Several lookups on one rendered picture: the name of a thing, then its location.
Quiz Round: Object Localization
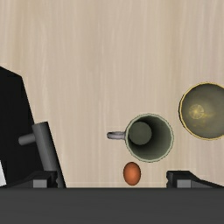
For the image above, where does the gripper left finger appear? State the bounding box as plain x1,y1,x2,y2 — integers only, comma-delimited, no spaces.
4,170,59,189

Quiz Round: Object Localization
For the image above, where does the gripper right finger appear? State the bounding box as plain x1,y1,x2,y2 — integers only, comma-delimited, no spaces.
165,170,224,189

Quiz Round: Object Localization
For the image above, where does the olive bowl with yellow rim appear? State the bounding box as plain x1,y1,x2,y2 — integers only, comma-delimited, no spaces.
178,81,224,142

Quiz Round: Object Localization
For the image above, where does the grey-green mug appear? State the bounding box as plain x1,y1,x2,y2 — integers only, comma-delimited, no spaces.
106,113,175,164

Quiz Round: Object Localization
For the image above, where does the orange egg-shaped fruit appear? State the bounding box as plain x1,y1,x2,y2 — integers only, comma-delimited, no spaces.
122,161,142,186

